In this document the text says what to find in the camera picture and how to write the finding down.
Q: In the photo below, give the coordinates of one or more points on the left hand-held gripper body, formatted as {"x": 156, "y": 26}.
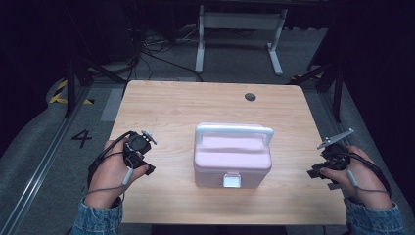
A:
{"x": 138, "y": 147}

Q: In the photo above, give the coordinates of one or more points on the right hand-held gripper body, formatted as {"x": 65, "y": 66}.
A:
{"x": 336, "y": 153}

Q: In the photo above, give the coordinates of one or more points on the person's right hand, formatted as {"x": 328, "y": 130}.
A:
{"x": 362, "y": 182}

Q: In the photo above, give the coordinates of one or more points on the person's left hand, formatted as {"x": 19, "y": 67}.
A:
{"x": 109, "y": 178}

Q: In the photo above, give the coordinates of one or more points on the black metal stand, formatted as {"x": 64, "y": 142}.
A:
{"x": 337, "y": 91}
{"x": 70, "y": 88}

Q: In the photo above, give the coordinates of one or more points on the yellow black floor tape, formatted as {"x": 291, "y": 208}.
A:
{"x": 58, "y": 96}

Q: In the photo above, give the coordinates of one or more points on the metal floor rail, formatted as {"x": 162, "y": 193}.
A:
{"x": 39, "y": 169}

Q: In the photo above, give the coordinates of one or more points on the white metal desk frame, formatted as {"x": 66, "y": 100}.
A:
{"x": 241, "y": 21}

